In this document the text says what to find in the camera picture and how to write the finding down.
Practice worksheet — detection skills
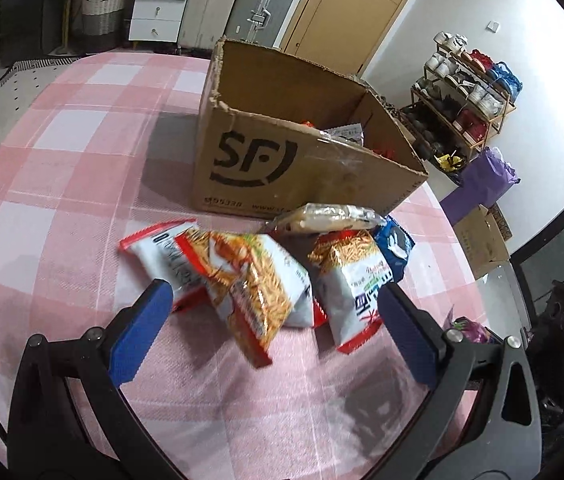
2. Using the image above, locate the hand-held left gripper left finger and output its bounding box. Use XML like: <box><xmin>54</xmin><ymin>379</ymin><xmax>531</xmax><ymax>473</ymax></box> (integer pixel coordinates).
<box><xmin>8</xmin><ymin>278</ymin><xmax>197</xmax><ymax>480</ymax></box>

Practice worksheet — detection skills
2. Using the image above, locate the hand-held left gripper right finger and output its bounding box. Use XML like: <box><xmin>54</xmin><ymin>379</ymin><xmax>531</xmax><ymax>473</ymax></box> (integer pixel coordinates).
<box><xmin>362</xmin><ymin>282</ymin><xmax>543</xmax><ymax>480</ymax></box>

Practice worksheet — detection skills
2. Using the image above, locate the purple snack packet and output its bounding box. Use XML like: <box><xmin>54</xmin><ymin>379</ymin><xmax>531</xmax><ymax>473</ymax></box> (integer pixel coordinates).
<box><xmin>444</xmin><ymin>316</ymin><xmax>493</xmax><ymax>345</ymax></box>

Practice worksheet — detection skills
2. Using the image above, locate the orange white noodle packet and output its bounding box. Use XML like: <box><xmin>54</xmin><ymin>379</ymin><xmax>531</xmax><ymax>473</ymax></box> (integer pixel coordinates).
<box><xmin>308</xmin><ymin>230</ymin><xmax>393</xmax><ymax>356</ymax></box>

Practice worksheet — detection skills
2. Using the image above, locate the white red-edged snack packet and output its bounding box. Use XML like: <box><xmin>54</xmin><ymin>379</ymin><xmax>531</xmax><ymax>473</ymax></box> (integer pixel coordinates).
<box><xmin>119</xmin><ymin>220</ymin><xmax>207</xmax><ymax>313</ymax></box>

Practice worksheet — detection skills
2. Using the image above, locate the blue snack packet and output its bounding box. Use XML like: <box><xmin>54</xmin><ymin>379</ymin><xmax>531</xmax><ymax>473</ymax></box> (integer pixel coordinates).
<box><xmin>373</xmin><ymin>215</ymin><xmax>416</xmax><ymax>283</ymax></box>

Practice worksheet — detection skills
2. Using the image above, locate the orange noodle snack packet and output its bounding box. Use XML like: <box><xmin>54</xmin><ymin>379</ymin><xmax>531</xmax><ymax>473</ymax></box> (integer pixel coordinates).
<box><xmin>176</xmin><ymin>230</ymin><xmax>315</xmax><ymax>368</ymax></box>

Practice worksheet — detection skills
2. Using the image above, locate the clear cracker packet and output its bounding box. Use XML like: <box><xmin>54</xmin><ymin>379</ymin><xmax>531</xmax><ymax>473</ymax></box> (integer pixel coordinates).
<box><xmin>262</xmin><ymin>203</ymin><xmax>387</xmax><ymax>235</ymax></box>

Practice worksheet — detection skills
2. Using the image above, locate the silver snack packet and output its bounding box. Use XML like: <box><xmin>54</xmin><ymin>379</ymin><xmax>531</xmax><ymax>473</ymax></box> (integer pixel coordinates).
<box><xmin>323</xmin><ymin>124</ymin><xmax>365</xmax><ymax>147</ymax></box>

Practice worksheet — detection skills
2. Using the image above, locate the brown cardboard box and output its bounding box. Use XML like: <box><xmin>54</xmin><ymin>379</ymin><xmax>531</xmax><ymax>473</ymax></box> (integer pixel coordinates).
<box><xmin>192</xmin><ymin>36</ymin><xmax>429</xmax><ymax>221</ymax></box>

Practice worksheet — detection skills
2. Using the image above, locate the large brown paper bag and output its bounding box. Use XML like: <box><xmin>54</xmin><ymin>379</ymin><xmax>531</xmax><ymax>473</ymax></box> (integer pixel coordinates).
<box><xmin>454</xmin><ymin>205</ymin><xmax>513</xmax><ymax>278</ymax></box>

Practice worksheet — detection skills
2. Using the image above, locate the purple bag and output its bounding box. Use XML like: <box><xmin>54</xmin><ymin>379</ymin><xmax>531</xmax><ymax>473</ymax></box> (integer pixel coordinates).
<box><xmin>441</xmin><ymin>146</ymin><xmax>520</xmax><ymax>226</ymax></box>

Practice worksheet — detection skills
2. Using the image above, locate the scattered pile of shoes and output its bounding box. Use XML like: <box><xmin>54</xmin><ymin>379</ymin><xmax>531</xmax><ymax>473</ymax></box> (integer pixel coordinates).
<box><xmin>379</xmin><ymin>95</ymin><xmax>415</xmax><ymax>133</ymax></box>

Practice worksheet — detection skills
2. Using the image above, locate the wooden shoe rack with shoes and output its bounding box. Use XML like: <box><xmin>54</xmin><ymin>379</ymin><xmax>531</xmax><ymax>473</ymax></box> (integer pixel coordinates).
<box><xmin>412</xmin><ymin>31</ymin><xmax>523</xmax><ymax>161</ymax></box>

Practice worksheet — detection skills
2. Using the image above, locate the dotted floor rug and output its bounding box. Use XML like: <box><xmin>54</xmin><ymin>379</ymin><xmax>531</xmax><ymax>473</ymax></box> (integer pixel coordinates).
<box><xmin>0</xmin><ymin>55</ymin><xmax>82</xmax><ymax>126</ymax></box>

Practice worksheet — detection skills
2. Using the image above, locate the woven laundry basket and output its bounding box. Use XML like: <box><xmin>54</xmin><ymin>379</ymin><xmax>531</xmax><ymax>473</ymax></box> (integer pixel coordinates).
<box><xmin>80</xmin><ymin>0</ymin><xmax>126</xmax><ymax>51</ymax></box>

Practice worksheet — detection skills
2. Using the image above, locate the white drawer desk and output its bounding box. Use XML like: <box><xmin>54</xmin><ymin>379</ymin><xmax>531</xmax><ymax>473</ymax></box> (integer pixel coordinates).
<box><xmin>56</xmin><ymin>0</ymin><xmax>197</xmax><ymax>43</ymax></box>

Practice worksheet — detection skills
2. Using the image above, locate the tan wooden door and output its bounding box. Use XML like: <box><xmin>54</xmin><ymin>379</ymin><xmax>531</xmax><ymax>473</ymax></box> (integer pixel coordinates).
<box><xmin>279</xmin><ymin>0</ymin><xmax>433</xmax><ymax>76</ymax></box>

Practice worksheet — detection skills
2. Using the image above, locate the beige suitcase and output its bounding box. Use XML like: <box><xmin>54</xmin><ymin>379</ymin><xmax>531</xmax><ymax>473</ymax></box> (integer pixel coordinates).
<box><xmin>193</xmin><ymin>0</ymin><xmax>250</xmax><ymax>50</ymax></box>

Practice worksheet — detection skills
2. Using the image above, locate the silver suitcase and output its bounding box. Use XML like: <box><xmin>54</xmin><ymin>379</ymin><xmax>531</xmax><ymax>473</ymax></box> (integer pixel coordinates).
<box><xmin>224</xmin><ymin>0</ymin><xmax>299</xmax><ymax>52</ymax></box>

